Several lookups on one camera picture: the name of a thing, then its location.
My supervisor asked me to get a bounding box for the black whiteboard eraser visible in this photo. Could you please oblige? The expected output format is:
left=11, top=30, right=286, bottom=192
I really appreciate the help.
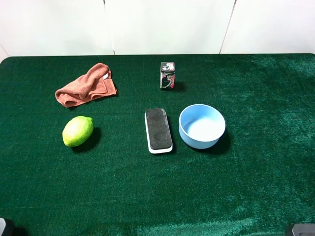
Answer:
left=145, top=108, right=173, bottom=154

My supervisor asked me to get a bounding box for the grey object bottom right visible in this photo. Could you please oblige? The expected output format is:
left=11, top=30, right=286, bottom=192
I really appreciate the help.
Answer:
left=285, top=224, right=315, bottom=236

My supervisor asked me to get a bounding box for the green table cloth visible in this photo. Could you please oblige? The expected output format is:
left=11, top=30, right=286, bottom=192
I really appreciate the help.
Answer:
left=0, top=54, right=315, bottom=236

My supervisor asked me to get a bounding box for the green lime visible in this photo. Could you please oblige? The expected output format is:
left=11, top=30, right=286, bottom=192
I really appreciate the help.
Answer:
left=62, top=116, right=94, bottom=147

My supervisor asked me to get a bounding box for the black gum box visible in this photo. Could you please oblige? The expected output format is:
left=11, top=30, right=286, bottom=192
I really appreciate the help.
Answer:
left=160, top=62, right=175, bottom=90

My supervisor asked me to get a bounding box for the orange folded cloth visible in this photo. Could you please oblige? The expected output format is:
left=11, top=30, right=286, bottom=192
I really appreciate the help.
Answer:
left=55, top=63, right=117, bottom=108

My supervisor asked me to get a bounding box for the light blue bowl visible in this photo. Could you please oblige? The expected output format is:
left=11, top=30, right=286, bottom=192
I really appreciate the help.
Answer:
left=179, top=104, right=226, bottom=149

